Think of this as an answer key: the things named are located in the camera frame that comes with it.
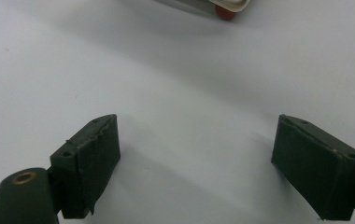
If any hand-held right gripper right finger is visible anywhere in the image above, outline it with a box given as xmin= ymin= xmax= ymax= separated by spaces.
xmin=271 ymin=114 xmax=355 ymax=222

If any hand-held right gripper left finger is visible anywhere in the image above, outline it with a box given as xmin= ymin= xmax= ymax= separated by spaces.
xmin=50 ymin=114 xmax=121 ymax=219

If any white drawer box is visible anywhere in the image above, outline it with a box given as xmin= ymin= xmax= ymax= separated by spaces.
xmin=152 ymin=0 xmax=251 ymax=14

